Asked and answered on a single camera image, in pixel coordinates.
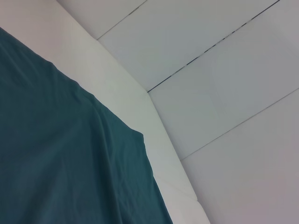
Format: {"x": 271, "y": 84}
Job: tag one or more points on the teal blue printed t-shirt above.
{"x": 58, "y": 140}

